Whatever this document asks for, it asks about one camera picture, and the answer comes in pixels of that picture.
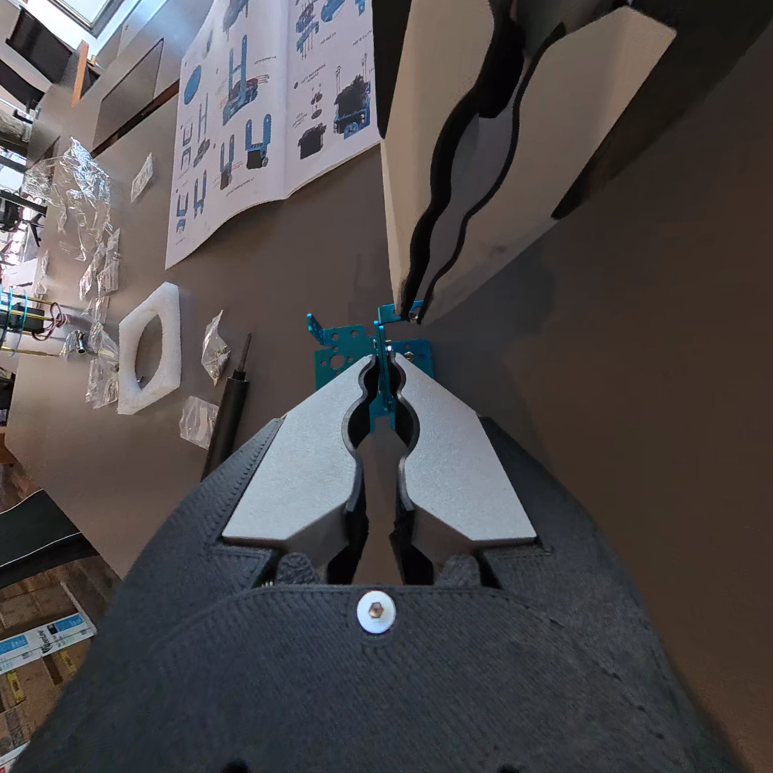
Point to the open instruction booklet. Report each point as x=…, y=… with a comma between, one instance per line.
x=272, y=151

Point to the clear bag of screws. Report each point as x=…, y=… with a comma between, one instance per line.
x=216, y=350
x=198, y=423

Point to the black electric screwdriver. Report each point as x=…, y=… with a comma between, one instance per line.
x=226, y=423

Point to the crumpled clear plastic wrap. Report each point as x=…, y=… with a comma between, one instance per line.
x=66, y=187

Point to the adjacent wood-edged desk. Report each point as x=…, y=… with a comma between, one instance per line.
x=66, y=115

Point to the blue metal bracket assembly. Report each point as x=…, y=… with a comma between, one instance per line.
x=338, y=356

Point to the stack of cardboard boxes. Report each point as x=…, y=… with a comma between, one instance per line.
x=36, y=664

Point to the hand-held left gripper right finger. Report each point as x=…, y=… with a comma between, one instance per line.
x=465, y=477

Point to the cluster of small clear bags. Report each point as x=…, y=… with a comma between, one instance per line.
x=102, y=272

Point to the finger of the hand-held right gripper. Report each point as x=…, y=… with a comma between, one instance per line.
x=423, y=121
x=573, y=121

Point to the dark flat pad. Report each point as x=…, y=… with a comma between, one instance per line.
x=130, y=96

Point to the grey desk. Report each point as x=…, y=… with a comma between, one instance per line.
x=604, y=423

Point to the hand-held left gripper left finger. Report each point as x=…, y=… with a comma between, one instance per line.
x=296, y=477

